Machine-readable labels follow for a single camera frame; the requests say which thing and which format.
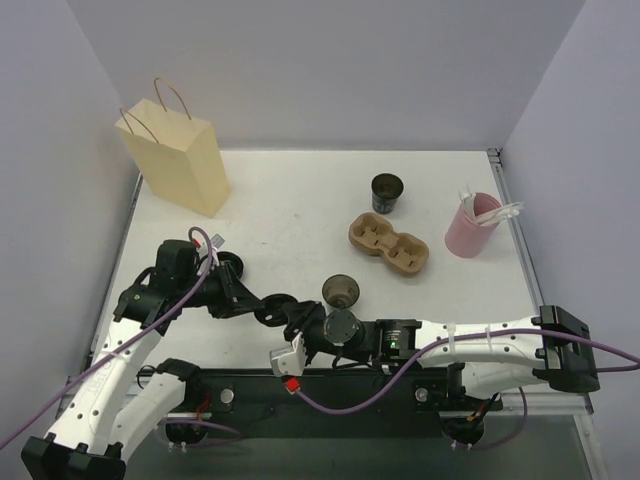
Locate stack of black cup lids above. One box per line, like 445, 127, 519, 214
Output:
218, 251, 244, 279

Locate brown cardboard cup carrier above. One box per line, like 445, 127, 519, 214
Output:
348, 212, 430, 277

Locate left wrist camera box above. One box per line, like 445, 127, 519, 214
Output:
210, 234, 225, 252

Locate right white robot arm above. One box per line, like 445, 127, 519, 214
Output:
270, 301, 600, 408

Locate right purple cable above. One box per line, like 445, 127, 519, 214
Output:
287, 327, 640, 451

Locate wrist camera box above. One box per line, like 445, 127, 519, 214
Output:
210, 234, 225, 252
269, 333, 308, 378

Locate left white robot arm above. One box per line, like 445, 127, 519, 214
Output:
21, 240, 264, 479

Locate pink cylindrical utensil holder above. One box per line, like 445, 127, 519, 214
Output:
444, 192, 501, 258

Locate white plastic cutlery piece upright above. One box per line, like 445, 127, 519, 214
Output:
459, 185, 476, 221

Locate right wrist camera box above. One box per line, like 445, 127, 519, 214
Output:
269, 333, 308, 378

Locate black cup lid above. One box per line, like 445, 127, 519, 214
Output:
254, 293, 297, 328

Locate aluminium frame rail front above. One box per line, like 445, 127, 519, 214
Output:
55, 369, 593, 420

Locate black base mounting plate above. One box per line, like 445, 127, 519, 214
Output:
164, 368, 501, 441

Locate beige paper bag with handles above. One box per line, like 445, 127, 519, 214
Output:
115, 95, 231, 218

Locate dark translucent cup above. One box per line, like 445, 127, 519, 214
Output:
321, 274, 360, 309
371, 173, 404, 215

